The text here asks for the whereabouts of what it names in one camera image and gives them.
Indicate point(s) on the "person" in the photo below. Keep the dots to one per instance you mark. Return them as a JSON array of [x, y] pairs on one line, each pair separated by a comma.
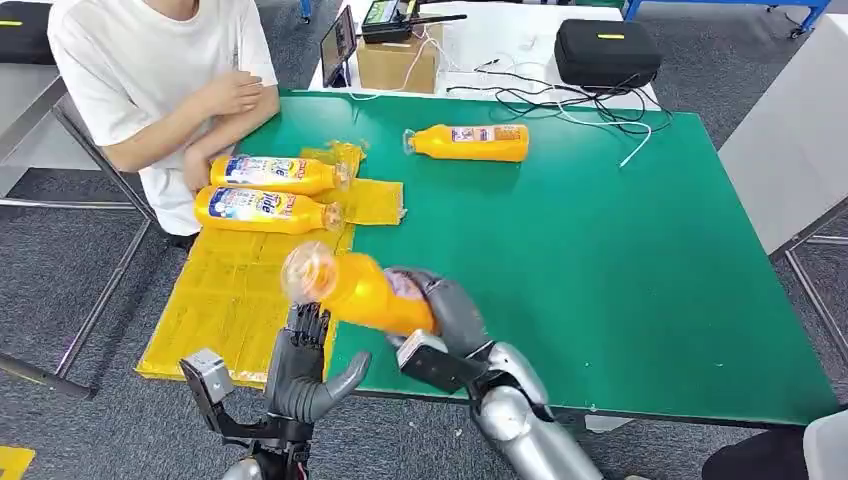
[[132, 66]]

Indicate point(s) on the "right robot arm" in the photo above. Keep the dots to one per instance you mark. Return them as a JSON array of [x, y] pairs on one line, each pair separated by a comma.
[[523, 430]]

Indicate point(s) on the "green table mat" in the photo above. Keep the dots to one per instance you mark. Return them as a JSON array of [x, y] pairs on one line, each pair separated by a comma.
[[596, 265]]

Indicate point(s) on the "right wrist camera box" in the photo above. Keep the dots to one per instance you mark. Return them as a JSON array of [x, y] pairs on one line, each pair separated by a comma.
[[430, 364]]

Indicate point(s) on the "orange drink bottle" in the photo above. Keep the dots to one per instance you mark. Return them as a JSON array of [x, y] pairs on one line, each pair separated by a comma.
[[278, 175], [371, 295], [265, 210], [477, 149]]

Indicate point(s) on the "black handheld radio device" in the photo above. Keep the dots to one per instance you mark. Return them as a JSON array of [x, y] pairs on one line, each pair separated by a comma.
[[387, 23]]

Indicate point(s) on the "yellow plastic sheet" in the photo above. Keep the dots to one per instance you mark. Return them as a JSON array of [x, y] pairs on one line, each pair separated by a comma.
[[225, 298]]

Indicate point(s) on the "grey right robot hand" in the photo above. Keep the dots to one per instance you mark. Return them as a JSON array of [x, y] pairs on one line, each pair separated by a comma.
[[460, 318]]

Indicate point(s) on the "brown cardboard box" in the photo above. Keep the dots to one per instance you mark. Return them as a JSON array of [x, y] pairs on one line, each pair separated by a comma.
[[397, 66]]

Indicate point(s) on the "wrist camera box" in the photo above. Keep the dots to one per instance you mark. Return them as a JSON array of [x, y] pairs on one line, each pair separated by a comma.
[[208, 374], [430, 364]]

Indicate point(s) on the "black zip case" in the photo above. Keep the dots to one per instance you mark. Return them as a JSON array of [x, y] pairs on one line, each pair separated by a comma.
[[606, 56], [26, 40]]

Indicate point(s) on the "person's left hand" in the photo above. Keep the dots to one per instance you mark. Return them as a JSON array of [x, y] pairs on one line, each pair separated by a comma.
[[195, 169]]

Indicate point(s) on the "black tablet on stand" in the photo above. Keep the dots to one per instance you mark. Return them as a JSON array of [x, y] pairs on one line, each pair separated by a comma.
[[338, 43]]

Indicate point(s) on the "grey side table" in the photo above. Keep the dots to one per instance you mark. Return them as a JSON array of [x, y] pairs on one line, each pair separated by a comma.
[[795, 146]]

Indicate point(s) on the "person's right hand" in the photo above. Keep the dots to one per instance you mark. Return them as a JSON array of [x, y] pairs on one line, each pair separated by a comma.
[[232, 93]]

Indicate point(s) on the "yellow floor marker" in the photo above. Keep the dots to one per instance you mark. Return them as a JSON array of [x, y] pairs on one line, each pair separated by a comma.
[[13, 464]]

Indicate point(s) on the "white table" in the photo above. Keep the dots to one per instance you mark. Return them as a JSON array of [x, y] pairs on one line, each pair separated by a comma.
[[503, 40]]

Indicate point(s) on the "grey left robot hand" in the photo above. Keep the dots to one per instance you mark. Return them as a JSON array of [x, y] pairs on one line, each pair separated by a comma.
[[298, 384]]

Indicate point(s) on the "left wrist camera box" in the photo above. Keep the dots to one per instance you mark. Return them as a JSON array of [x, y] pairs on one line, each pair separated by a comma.
[[208, 374]]

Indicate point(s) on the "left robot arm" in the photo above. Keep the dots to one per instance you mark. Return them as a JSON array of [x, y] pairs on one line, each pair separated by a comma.
[[285, 450]]

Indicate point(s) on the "grey metal frame bench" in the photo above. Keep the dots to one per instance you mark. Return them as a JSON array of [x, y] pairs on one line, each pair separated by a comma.
[[26, 106]]

